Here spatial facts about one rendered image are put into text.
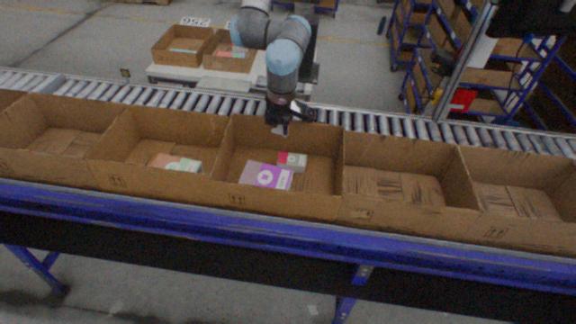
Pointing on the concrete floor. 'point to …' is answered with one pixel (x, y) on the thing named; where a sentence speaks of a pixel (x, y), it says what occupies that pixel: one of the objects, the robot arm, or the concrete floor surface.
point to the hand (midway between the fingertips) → (287, 133)
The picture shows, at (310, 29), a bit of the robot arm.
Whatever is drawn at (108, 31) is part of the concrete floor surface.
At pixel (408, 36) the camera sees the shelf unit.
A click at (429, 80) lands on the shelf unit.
